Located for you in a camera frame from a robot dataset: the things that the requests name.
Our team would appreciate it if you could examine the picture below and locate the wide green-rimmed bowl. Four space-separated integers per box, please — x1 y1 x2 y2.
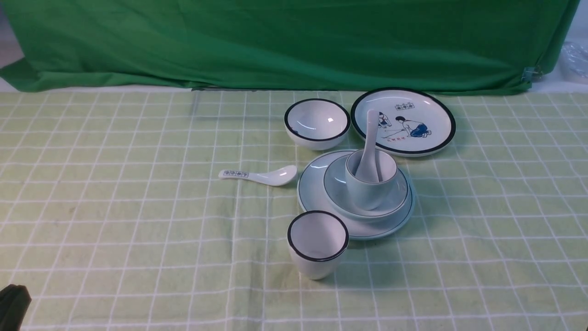
323 155 413 223

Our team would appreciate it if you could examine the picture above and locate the plain white ceramic spoon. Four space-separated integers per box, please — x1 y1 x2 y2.
355 109 379 183

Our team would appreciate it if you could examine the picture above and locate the green-rimmed white cup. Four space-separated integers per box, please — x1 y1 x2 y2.
345 149 399 210

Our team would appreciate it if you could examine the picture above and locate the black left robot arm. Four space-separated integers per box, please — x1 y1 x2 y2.
0 284 32 331

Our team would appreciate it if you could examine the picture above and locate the plain green-rimmed plate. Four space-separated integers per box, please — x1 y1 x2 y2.
297 149 416 240

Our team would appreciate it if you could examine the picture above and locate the small black-rimmed white bowl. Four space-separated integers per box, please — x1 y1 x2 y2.
283 98 351 151

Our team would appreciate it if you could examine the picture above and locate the black-rimmed white cup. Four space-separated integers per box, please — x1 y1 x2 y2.
286 210 350 280

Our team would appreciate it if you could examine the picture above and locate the illustrated black-rimmed plate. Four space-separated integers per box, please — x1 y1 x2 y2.
350 87 456 157

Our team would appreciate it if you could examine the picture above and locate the green backdrop cloth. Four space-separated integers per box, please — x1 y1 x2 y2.
1 0 579 96

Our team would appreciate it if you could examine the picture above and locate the green checkered tablecloth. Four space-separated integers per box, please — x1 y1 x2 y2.
0 91 588 331

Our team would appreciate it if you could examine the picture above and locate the metal clip on backdrop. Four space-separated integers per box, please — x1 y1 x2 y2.
521 66 544 83

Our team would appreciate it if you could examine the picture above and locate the clear plastic wrap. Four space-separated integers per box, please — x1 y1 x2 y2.
559 40 588 85

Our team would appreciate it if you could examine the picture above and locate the patterned-handle white spoon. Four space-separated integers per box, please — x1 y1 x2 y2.
218 165 298 187

